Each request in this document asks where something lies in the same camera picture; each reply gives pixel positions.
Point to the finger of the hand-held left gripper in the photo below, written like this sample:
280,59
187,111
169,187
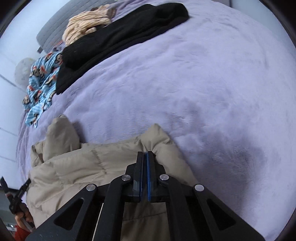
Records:
22,192
5,187

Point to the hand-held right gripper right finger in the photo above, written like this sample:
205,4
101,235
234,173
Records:
151,176

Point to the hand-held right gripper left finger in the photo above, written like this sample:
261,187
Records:
138,176

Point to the beige puffer jacket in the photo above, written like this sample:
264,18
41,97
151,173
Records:
76,171

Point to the person's left forearm red sleeve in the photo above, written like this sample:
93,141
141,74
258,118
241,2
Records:
20,234

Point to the person's left hand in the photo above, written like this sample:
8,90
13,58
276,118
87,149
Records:
26,217

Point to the purple plush bed blanket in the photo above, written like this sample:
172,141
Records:
185,92

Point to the blue monkey print cloth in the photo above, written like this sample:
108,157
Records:
41,88

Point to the white covered standing fan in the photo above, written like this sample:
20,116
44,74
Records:
23,71

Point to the black garment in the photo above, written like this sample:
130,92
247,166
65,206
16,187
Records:
115,37

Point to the cream striped garment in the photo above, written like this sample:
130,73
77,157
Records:
87,23

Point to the grey quilted headboard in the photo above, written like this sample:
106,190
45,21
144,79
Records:
55,27

